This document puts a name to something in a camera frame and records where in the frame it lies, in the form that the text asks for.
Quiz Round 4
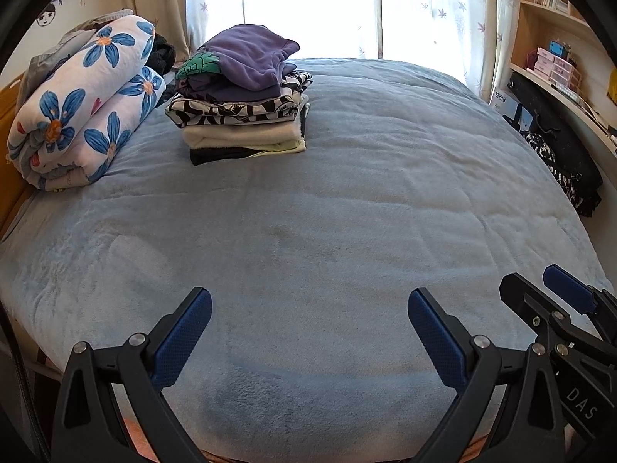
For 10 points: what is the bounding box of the blue floral rolled quilt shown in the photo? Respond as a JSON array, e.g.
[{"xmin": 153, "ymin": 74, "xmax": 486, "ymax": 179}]
[{"xmin": 6, "ymin": 14, "xmax": 168, "ymax": 192}]

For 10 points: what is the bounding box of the black hanging bag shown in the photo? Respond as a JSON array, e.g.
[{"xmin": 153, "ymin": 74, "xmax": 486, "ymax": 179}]
[{"xmin": 505, "ymin": 69, "xmax": 604, "ymax": 219}]

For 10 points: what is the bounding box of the black white patterned folded garment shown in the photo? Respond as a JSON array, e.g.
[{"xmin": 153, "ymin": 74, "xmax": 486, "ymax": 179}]
[{"xmin": 164, "ymin": 70, "xmax": 314, "ymax": 129}]

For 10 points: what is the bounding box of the face drawing wall sticker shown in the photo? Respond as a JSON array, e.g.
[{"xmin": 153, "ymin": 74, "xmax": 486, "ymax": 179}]
[{"xmin": 35, "ymin": 1, "xmax": 64, "ymax": 28}]

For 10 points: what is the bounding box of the black cable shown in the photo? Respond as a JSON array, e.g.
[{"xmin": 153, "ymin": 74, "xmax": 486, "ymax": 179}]
[{"xmin": 0, "ymin": 308, "xmax": 50, "ymax": 463}]

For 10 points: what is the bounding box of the black crumpled cloth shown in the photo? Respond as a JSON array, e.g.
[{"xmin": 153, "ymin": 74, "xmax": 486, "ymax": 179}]
[{"xmin": 146, "ymin": 33, "xmax": 177, "ymax": 76}]

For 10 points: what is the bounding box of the beige curtain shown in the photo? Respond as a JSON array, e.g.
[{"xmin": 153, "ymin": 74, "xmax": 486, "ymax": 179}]
[
  {"xmin": 481, "ymin": 0, "xmax": 522, "ymax": 103},
  {"xmin": 117, "ymin": 0, "xmax": 192, "ymax": 59}
]

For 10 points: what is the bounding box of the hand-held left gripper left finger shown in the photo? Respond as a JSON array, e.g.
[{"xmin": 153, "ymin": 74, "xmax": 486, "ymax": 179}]
[{"xmin": 51, "ymin": 287, "xmax": 214, "ymax": 463}]

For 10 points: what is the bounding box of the white blue cardboard box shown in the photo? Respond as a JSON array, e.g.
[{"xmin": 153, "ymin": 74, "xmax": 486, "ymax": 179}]
[{"xmin": 488, "ymin": 83, "xmax": 537, "ymax": 132}]

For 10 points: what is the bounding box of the cream fleece folded garment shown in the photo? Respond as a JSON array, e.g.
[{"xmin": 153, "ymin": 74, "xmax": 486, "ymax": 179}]
[{"xmin": 181, "ymin": 117, "xmax": 305, "ymax": 151}]

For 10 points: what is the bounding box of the pale yellow folded garment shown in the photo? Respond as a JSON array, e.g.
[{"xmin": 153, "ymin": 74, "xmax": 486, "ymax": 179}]
[{"xmin": 255, "ymin": 136, "xmax": 308, "ymax": 156}]

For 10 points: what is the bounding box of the small blue box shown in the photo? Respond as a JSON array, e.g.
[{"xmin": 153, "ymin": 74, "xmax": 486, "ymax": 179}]
[{"xmin": 546, "ymin": 40, "xmax": 573, "ymax": 62}]

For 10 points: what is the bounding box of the stack of pink boxes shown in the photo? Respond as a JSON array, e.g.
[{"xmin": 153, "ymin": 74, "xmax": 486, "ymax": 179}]
[{"xmin": 527, "ymin": 47, "xmax": 578, "ymax": 86}]

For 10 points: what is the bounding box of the wooden shelf unit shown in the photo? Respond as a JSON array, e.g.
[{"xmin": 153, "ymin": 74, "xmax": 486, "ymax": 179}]
[{"xmin": 507, "ymin": 0, "xmax": 617, "ymax": 156}]

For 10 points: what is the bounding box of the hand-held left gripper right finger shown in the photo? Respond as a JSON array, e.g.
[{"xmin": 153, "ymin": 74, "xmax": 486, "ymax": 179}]
[{"xmin": 407, "ymin": 288, "xmax": 575, "ymax": 463}]

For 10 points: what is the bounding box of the grey pillow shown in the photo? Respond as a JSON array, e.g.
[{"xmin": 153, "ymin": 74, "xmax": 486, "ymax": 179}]
[{"xmin": 20, "ymin": 23, "xmax": 108, "ymax": 103}]

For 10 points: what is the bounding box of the purple printed hoodie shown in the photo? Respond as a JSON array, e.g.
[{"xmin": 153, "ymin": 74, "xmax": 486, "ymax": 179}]
[{"xmin": 175, "ymin": 24, "xmax": 302, "ymax": 105}]

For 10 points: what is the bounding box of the white sheer floral curtain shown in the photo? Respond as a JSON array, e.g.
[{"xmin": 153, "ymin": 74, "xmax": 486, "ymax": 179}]
[{"xmin": 184, "ymin": 0, "xmax": 498, "ymax": 103}]

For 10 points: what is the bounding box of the light blue bed blanket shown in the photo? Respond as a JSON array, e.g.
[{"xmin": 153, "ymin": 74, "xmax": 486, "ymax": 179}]
[{"xmin": 0, "ymin": 57, "xmax": 614, "ymax": 455}]

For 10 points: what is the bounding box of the wooden headboard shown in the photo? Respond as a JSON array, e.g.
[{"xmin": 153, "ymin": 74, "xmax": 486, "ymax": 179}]
[{"xmin": 0, "ymin": 71, "xmax": 35, "ymax": 243}]

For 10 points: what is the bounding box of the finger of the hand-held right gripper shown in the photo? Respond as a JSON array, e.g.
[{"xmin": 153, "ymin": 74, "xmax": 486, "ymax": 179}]
[
  {"xmin": 541, "ymin": 264, "xmax": 617, "ymax": 335},
  {"xmin": 498, "ymin": 272, "xmax": 570, "ymax": 346}
]

